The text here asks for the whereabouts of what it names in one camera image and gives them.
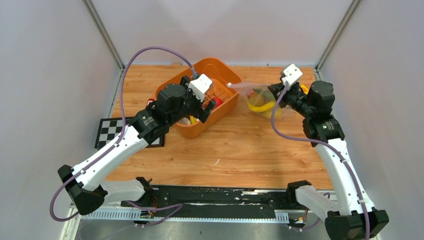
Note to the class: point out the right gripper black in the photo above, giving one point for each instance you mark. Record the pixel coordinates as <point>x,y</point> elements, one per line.
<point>276,89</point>

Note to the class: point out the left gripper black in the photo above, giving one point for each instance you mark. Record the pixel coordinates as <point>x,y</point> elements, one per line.
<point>200,112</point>

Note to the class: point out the green cucumber toy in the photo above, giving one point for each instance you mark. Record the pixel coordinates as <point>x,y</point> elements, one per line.
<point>265,93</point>

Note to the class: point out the yellow banana toy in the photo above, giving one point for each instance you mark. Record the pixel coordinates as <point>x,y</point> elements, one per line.
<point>263,108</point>

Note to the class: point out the clear zip top bag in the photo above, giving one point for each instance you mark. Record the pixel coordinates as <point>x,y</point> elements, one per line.
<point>245,89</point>

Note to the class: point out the yellow pear toy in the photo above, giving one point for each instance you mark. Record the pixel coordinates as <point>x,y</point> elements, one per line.
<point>278,113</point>

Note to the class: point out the orange plastic basket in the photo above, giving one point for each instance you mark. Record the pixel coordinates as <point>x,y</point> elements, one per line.
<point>221,74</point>

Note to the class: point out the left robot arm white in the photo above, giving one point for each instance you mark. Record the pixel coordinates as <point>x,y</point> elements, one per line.
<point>85,182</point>

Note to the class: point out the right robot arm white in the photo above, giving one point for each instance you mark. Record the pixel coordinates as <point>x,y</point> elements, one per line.
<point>353,216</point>

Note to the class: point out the red strawberry toy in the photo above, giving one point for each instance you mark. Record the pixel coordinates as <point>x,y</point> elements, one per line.
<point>217,102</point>

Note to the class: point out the small yellow fruit toy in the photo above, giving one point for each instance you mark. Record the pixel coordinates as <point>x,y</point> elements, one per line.
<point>193,120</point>

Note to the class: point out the white garlic toy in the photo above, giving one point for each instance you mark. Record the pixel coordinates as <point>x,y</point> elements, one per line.
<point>185,121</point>

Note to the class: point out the red white block toy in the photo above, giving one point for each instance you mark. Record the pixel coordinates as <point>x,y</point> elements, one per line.
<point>150,100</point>

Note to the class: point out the checkerboard calibration board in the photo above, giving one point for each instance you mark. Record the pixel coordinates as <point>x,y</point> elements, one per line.
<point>108,130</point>

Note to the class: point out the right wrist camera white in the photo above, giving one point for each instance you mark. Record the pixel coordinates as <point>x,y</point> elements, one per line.
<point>290,75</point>

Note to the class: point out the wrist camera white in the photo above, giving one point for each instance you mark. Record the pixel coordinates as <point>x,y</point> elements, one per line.
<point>200,86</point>
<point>290,75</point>

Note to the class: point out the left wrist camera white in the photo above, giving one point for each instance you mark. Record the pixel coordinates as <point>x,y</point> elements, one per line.
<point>200,86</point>

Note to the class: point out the yellow triangle bracket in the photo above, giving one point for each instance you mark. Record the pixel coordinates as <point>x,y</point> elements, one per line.
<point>304,89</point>

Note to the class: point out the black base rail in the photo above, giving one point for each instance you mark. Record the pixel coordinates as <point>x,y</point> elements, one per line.
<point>211,202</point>

